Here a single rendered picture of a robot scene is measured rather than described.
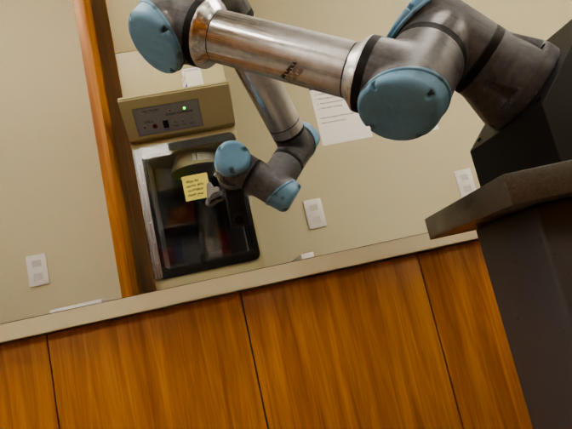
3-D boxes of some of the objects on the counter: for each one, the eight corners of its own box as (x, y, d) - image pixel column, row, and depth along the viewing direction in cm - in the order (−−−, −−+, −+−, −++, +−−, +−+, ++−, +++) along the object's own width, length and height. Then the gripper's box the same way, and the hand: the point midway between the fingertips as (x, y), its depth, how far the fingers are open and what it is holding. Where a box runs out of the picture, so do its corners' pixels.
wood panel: (152, 306, 186) (92, -37, 210) (161, 305, 187) (100, -38, 210) (122, 304, 139) (49, -141, 162) (134, 301, 139) (60, -141, 163)
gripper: (268, 147, 125) (264, 169, 144) (186, 162, 122) (193, 183, 142) (276, 181, 123) (271, 199, 143) (193, 197, 121) (199, 214, 140)
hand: (234, 202), depth 142 cm, fingers open, 14 cm apart
